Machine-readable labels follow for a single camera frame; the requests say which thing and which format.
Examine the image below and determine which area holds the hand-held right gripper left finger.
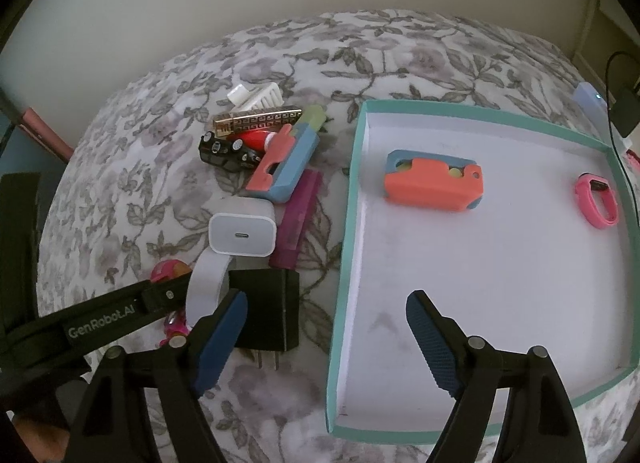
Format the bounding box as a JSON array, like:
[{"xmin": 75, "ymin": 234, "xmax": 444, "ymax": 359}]
[{"xmin": 70, "ymin": 288, "xmax": 249, "ymax": 463}]

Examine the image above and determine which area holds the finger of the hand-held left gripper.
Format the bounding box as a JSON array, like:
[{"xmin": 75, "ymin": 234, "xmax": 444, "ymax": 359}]
[{"xmin": 141, "ymin": 274, "xmax": 194, "ymax": 315}]

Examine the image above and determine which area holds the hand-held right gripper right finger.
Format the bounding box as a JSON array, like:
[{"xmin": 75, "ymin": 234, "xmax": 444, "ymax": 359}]
[{"xmin": 405, "ymin": 289, "xmax": 588, "ymax": 463}]

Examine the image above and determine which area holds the pink toy dog figure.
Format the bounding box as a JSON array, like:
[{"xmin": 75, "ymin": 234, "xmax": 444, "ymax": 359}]
[{"xmin": 150, "ymin": 260, "xmax": 194, "ymax": 349}]

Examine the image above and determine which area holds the black power adapter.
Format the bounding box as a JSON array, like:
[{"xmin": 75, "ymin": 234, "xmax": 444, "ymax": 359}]
[{"xmin": 227, "ymin": 268, "xmax": 301, "ymax": 372}]

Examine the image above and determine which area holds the teal cardboard tray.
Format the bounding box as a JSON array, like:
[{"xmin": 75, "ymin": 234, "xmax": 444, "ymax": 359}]
[{"xmin": 325, "ymin": 99, "xmax": 640, "ymax": 444}]

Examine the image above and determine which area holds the white usb charger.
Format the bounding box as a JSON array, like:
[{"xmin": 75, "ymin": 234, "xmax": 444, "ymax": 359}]
[{"xmin": 207, "ymin": 198, "xmax": 277, "ymax": 259}]

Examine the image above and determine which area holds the black toy car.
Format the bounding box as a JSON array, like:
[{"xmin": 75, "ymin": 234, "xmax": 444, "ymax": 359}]
[{"xmin": 199, "ymin": 130, "xmax": 264, "ymax": 172}]

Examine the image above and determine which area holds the teal and coral toy block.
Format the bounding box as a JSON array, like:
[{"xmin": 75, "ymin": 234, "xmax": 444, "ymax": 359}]
[{"xmin": 245, "ymin": 105, "xmax": 328, "ymax": 204}]

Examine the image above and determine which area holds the person's left forearm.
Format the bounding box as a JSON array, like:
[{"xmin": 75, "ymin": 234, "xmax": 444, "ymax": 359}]
[{"xmin": 10, "ymin": 420, "xmax": 73, "ymax": 463}]

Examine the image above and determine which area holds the purple plastic bar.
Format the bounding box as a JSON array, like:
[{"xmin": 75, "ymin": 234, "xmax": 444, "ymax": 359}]
[{"xmin": 269, "ymin": 168, "xmax": 326, "ymax": 271}]

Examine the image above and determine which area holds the coral blue case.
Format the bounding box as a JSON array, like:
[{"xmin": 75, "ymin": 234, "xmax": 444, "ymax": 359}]
[{"xmin": 384, "ymin": 149, "xmax": 484, "ymax": 214}]

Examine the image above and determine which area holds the red and white bottle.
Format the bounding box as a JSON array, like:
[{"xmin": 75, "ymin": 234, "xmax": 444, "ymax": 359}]
[{"xmin": 235, "ymin": 125, "xmax": 279, "ymax": 152}]

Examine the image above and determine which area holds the white bristle brush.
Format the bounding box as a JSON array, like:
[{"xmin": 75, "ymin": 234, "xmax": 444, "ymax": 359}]
[{"xmin": 212, "ymin": 107, "xmax": 304, "ymax": 136}]

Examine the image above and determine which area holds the pink wristband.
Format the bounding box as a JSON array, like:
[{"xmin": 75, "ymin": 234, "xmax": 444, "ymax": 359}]
[{"xmin": 574, "ymin": 173, "xmax": 621, "ymax": 230}]

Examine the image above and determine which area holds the white device with light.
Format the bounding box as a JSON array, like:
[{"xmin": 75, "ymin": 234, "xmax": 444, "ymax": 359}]
[{"xmin": 574, "ymin": 82, "xmax": 609, "ymax": 136}]

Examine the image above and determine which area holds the floral bedsheet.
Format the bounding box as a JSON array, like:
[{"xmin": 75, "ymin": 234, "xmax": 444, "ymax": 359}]
[{"xmin": 37, "ymin": 10, "xmax": 640, "ymax": 463}]

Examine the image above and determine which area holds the black cable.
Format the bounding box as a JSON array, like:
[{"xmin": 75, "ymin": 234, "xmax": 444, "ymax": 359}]
[{"xmin": 604, "ymin": 52, "xmax": 640, "ymax": 224}]

